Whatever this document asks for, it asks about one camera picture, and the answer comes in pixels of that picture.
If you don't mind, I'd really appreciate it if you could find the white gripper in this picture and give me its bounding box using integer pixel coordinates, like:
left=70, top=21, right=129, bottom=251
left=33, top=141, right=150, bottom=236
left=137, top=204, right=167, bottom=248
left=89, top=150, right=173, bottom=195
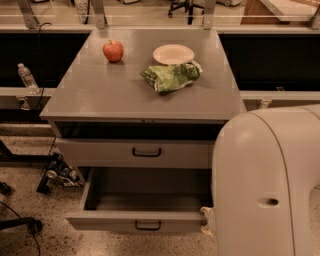
left=200, top=207, right=216, bottom=237

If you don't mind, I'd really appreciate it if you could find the grey drawer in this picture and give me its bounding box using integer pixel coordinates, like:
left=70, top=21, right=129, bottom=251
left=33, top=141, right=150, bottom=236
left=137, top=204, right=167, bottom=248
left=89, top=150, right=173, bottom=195
left=66, top=167, right=213, bottom=232
left=57, top=122, right=222, bottom=169

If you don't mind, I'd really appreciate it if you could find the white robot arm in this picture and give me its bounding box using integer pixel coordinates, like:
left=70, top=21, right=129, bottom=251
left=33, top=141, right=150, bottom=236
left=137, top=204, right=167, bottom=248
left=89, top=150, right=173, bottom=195
left=203, top=104, right=320, bottom=256

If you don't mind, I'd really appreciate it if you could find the grey metal drawer cabinet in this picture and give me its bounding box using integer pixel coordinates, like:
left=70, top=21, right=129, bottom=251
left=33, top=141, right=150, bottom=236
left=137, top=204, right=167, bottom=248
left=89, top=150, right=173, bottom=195
left=39, top=28, right=246, bottom=222

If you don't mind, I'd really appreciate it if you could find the grey top drawer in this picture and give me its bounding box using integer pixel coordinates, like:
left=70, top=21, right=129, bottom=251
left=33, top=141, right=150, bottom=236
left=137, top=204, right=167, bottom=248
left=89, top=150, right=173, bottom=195
left=57, top=122, right=222, bottom=169

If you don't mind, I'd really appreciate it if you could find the green chip bag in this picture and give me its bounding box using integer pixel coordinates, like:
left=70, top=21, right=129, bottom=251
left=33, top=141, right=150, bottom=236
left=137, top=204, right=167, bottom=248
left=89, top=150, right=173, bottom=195
left=140, top=63, right=202, bottom=94

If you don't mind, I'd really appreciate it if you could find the black tool pile on floor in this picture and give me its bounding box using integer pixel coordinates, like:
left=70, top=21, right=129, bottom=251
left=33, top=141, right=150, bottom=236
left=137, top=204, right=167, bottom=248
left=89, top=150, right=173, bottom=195
left=36, top=153, right=81, bottom=194

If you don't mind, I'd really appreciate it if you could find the white plate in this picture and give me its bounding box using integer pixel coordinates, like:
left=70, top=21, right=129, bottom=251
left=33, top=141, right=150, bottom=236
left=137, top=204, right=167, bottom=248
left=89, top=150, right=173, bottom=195
left=153, top=44, right=194, bottom=65

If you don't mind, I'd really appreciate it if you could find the black chair leg with caster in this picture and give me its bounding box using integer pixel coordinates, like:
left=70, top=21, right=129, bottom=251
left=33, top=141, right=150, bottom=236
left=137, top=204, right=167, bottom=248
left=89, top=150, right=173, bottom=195
left=0, top=217, right=42, bottom=234

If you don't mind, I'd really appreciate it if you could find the red apple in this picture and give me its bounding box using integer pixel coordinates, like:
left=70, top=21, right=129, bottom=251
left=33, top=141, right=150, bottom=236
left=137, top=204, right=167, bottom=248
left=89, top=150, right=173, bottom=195
left=103, top=40, right=124, bottom=63

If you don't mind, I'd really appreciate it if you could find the black office chair base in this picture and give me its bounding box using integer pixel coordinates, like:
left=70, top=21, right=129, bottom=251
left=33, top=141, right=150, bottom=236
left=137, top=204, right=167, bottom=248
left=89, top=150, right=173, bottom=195
left=168, top=0, right=204, bottom=25

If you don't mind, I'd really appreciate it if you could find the clear plastic water bottle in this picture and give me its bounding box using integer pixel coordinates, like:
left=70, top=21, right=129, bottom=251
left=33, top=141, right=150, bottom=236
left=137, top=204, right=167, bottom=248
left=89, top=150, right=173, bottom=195
left=18, top=63, right=40, bottom=95

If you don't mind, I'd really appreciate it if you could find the metal clamp bracket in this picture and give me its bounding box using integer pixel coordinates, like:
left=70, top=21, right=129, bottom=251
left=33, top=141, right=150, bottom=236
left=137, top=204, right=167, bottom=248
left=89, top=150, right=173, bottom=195
left=259, top=99, right=271, bottom=109

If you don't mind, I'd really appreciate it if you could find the black cable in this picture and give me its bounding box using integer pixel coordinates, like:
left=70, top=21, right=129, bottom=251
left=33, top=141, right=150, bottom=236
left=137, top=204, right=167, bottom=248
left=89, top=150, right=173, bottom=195
left=32, top=22, right=53, bottom=111

